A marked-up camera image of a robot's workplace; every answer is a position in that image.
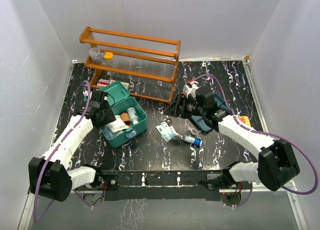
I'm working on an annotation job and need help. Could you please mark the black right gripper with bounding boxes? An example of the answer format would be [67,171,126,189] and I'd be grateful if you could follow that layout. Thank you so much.
[164,94,206,119]

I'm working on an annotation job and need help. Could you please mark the white gauze packet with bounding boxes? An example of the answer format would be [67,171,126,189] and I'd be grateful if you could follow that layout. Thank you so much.
[106,121,128,133]

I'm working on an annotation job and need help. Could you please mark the blue white wipes packet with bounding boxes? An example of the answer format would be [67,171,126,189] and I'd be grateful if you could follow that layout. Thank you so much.
[102,129,117,139]

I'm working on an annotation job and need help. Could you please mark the brown orange-capped medicine bottle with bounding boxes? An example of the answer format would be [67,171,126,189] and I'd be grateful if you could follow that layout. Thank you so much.
[120,112,131,128]

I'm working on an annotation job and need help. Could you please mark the blue face mask packet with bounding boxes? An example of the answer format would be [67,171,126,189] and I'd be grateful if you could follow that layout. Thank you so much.
[155,121,176,142]

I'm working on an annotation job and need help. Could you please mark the teal medicine kit box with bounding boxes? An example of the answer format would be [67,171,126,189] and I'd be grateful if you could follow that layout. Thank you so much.
[101,81,147,148]

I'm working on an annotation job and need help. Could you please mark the clear green-banded bottle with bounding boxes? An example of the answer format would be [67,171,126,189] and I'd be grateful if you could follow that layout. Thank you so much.
[127,107,139,125]

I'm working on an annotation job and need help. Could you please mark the blue white small bottle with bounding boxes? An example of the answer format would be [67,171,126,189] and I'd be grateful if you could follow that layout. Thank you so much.
[184,135,202,148]

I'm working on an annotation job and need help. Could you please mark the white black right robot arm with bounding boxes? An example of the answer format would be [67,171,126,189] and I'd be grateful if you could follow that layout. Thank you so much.
[164,87,300,191]

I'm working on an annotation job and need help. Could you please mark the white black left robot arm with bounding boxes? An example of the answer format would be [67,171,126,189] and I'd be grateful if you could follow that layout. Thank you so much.
[28,90,116,202]

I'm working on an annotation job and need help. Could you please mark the red white medicine box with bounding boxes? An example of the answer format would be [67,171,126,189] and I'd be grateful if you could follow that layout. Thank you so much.
[96,79,110,87]

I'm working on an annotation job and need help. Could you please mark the black small scissors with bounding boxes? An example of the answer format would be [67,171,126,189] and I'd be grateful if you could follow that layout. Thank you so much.
[165,118,173,125]

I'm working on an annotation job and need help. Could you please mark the dark blue divided tray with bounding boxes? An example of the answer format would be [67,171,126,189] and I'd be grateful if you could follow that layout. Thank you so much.
[190,93,232,135]

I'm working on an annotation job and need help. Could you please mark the clear tape roll bag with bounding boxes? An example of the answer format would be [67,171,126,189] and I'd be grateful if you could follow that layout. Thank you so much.
[186,127,199,137]

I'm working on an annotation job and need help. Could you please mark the orange wooden shelf rack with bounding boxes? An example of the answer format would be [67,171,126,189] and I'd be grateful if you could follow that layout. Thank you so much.
[79,26,181,104]

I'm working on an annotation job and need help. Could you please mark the yellow capped small jar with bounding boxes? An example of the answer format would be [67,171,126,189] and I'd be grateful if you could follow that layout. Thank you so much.
[103,52,114,62]

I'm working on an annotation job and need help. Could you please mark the clear plastic cup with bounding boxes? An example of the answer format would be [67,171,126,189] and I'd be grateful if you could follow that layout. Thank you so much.
[89,47,102,62]

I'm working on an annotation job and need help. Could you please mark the black metal base bar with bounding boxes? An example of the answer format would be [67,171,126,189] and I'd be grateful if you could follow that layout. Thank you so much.
[79,164,248,202]

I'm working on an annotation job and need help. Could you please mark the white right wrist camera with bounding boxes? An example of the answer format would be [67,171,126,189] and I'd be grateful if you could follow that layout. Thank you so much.
[182,80,199,100]

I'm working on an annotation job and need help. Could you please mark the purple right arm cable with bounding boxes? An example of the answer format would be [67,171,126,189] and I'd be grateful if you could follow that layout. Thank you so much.
[192,74,320,196]

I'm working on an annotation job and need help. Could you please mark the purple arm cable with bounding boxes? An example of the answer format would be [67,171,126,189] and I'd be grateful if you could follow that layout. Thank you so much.
[32,80,92,223]
[192,74,320,196]

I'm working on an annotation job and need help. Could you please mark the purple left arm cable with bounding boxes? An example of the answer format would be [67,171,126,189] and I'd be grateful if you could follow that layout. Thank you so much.
[32,80,92,223]

